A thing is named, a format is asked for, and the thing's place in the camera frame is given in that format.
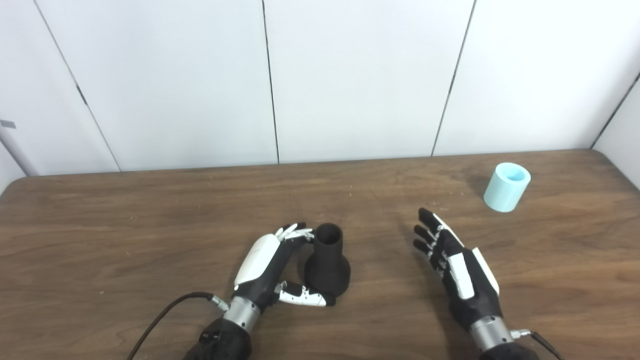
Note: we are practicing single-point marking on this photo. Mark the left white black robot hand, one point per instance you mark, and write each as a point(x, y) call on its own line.
point(260, 270)

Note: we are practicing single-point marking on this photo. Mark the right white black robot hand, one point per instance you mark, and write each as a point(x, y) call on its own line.
point(475, 295)

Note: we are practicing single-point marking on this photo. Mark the black flared nozzle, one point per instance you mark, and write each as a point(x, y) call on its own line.
point(327, 270)

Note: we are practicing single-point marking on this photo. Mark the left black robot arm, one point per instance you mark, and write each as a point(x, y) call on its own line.
point(225, 340)

